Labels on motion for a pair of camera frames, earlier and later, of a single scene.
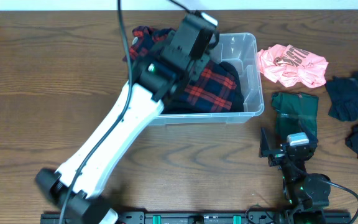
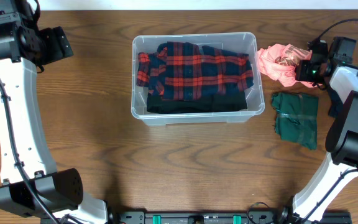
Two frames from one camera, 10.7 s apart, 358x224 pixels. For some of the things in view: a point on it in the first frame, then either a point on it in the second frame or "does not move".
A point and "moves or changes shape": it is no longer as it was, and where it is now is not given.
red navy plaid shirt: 210,88 moves or changes shape
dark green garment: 298,112 does not move
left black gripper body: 211,45 -> 59,43
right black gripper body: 278,160 -> 310,71
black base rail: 206,217 does not move
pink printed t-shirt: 291,65 does not move
